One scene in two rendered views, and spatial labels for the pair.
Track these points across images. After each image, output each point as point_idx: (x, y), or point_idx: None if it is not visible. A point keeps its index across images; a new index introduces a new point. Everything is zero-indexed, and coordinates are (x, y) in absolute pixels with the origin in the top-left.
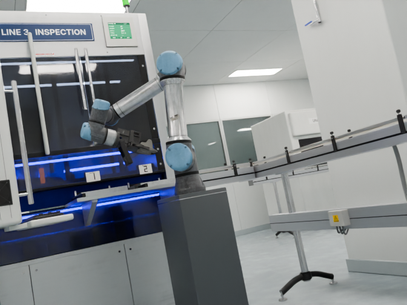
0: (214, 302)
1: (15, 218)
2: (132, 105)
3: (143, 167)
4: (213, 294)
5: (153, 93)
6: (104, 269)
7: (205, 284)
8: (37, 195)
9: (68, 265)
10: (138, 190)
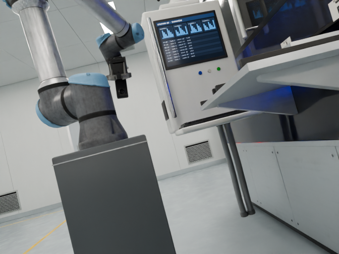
0: None
1: (171, 128)
2: (102, 24)
3: (335, 4)
4: None
5: (80, 5)
6: (321, 174)
7: None
8: None
9: (293, 156)
10: (214, 97)
